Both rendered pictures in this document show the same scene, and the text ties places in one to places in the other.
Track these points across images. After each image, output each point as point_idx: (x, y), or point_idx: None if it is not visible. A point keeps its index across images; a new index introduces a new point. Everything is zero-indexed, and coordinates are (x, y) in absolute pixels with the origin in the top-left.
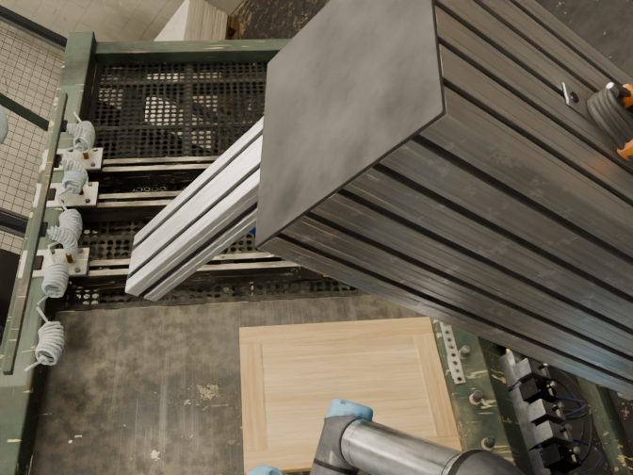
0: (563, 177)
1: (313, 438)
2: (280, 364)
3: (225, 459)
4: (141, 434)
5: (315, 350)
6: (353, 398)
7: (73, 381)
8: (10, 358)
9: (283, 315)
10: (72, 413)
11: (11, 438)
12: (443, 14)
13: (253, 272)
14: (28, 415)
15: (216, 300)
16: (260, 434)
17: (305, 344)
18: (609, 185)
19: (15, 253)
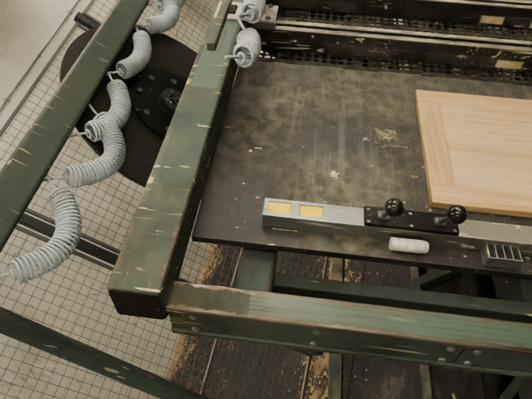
0: None
1: (505, 186)
2: (461, 122)
3: (408, 190)
4: (321, 157)
5: (495, 116)
6: None
7: (255, 108)
8: (214, 35)
9: (457, 89)
10: (252, 130)
11: (201, 123)
12: None
13: (429, 49)
14: (217, 112)
15: (389, 70)
16: (446, 172)
17: (485, 111)
18: None
19: (196, 52)
